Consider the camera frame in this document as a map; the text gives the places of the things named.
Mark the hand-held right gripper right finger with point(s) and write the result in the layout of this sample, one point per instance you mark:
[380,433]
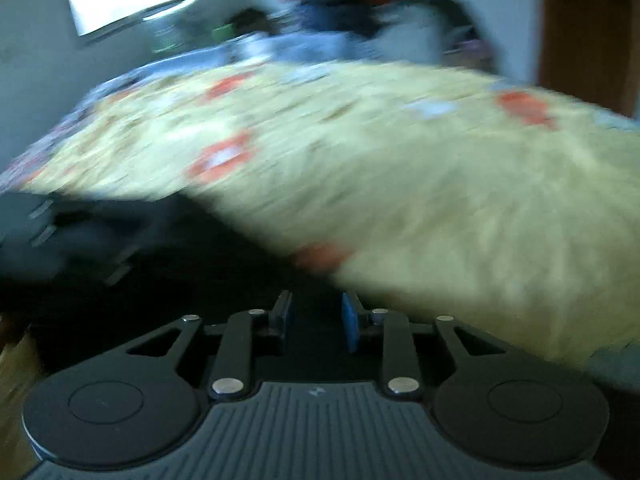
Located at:
[350,321]

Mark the green plastic chair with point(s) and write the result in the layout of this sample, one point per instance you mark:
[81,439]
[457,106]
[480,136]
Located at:
[172,37]

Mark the black bag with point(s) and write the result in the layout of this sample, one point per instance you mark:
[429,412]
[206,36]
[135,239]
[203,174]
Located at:
[247,21]

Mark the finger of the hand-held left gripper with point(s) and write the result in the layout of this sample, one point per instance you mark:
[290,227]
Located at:
[105,240]

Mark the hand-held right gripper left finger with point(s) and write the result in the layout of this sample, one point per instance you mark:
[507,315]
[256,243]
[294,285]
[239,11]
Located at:
[284,321]

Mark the brown wooden door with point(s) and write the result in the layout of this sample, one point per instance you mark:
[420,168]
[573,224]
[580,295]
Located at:
[590,35]

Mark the pile of clothes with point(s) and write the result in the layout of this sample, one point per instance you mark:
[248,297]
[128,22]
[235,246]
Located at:
[415,15]

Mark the black pants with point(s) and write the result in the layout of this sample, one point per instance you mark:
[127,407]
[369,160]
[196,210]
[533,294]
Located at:
[210,265]

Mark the yellow printed blanket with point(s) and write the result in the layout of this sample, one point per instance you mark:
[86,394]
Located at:
[380,170]

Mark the blue quilt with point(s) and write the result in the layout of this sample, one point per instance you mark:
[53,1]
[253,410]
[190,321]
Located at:
[300,45]

